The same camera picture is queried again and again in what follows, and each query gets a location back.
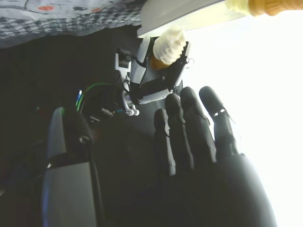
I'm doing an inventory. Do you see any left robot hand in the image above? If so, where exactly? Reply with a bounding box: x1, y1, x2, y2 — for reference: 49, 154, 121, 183
41, 86, 278, 227

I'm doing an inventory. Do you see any toy ice cream white swirl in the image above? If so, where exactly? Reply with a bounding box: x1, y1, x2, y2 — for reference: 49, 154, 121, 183
151, 25, 187, 71

